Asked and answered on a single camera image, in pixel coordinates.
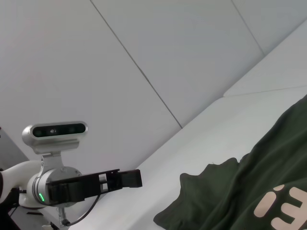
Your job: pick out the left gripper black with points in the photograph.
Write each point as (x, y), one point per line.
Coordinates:
(72, 188)

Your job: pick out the dark green FREE! t-shirt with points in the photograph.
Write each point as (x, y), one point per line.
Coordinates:
(239, 191)

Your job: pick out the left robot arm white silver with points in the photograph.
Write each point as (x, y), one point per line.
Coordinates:
(19, 172)

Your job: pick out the silver camera mount bracket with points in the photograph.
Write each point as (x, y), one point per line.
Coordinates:
(51, 161)

